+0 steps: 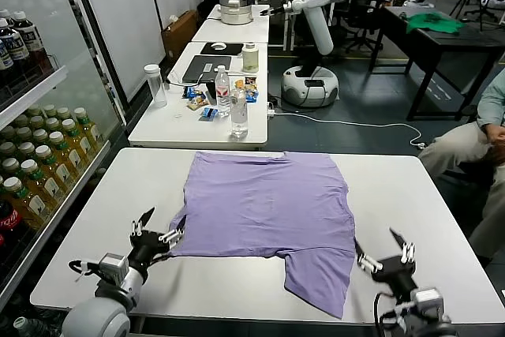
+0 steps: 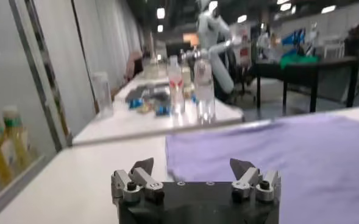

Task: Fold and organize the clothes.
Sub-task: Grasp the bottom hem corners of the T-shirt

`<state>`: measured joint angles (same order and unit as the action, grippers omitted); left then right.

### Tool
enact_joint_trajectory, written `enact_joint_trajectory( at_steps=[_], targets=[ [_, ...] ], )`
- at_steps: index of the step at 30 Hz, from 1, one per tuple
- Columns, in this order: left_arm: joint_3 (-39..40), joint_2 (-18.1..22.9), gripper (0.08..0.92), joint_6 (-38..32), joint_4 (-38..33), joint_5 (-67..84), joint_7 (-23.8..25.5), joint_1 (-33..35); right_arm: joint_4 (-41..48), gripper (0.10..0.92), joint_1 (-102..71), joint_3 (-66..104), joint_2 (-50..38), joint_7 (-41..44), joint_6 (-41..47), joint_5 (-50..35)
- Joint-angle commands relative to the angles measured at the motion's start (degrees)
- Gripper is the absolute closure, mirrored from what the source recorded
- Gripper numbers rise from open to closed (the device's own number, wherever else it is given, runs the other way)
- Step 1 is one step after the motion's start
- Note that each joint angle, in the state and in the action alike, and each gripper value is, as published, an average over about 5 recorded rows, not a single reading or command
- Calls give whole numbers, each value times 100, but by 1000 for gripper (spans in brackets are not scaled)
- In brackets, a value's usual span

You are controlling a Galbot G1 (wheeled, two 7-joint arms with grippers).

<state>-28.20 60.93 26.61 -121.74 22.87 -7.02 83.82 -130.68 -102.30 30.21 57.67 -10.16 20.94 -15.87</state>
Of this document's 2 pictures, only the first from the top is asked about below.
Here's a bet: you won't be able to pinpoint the green cloth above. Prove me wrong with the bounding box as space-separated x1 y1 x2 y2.
406 11 466 34

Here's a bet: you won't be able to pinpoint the dark bottle green cap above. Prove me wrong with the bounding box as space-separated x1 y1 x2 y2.
13 316 44 337

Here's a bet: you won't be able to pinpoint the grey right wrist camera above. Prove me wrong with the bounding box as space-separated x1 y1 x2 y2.
410 287 446 316

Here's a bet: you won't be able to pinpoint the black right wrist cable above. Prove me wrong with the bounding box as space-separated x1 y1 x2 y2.
372 291 411 337

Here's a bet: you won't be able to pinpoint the purple t-shirt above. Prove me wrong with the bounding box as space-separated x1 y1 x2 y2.
167 150 357 320

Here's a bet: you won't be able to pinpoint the person right forearm green sleeve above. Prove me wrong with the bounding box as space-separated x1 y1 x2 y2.
476 75 505 133

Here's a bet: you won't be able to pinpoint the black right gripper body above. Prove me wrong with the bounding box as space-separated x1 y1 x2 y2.
372 255 420 297

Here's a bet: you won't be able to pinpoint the black table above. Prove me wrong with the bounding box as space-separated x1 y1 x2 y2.
378 4 505 122

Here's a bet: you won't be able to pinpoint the glass door drinks cooler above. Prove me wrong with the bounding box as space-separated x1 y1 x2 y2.
0 0 131 337

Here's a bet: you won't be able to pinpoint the cola bottle red label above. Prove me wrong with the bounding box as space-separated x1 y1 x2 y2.
0 197 29 261

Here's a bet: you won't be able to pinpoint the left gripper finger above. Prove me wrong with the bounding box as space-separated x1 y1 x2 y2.
131 205 156 238
158 215 188 245

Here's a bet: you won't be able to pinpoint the clear unlabelled water bottle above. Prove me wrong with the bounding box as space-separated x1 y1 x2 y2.
229 87 250 138

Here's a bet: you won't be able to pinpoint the dark tea bottle white label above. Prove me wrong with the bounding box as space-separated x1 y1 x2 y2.
0 8 13 77
9 10 53 74
0 17 32 82

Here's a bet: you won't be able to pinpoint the black mouse pad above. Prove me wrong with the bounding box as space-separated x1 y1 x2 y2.
200 41 244 57

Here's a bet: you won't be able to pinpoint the brown cardboard box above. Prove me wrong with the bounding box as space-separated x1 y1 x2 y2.
160 9 199 62

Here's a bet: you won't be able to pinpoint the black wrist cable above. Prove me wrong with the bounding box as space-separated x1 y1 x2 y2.
372 291 411 337
67 258 102 283

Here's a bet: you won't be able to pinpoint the clear tumbler white lid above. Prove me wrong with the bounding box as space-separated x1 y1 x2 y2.
143 63 169 109

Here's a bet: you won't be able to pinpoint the seated person beige trousers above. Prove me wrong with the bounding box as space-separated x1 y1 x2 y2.
417 119 505 265

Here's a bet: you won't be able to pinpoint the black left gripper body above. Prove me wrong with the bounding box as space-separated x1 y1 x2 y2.
129 229 175 275

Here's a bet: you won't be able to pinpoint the person right hand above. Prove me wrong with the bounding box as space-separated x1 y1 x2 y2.
487 125 505 148

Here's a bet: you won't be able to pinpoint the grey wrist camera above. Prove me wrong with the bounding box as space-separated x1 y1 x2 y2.
410 287 446 316
98 252 130 285

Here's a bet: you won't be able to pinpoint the metal steamer pot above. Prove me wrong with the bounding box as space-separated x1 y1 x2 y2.
218 0 254 25

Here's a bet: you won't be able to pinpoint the pale green jar white lid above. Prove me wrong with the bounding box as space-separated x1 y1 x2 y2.
241 42 260 74

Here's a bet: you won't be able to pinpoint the white humanoid robot body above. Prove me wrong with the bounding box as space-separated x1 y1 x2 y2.
281 0 344 108

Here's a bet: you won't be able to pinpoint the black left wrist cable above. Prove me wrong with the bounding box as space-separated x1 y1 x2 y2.
67 258 102 283

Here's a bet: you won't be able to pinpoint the dark grey laptop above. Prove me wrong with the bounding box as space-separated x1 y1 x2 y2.
181 54 233 84

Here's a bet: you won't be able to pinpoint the white floor cable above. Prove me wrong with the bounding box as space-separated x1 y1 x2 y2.
274 110 427 149

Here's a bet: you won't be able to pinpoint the water bottle red label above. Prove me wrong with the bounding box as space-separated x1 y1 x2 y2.
214 65 231 118

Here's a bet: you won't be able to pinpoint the low black office chair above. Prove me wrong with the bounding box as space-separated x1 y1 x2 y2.
196 0 223 19

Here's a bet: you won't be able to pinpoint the short white desk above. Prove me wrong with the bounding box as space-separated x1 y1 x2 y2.
191 2 271 44

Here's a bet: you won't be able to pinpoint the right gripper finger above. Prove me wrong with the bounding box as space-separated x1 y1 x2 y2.
353 238 383 274
389 227 417 264

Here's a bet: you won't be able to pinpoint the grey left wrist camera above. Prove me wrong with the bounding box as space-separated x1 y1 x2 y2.
98 252 130 285

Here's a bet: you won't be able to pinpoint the long white desk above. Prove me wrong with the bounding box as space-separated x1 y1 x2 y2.
128 39 270 152

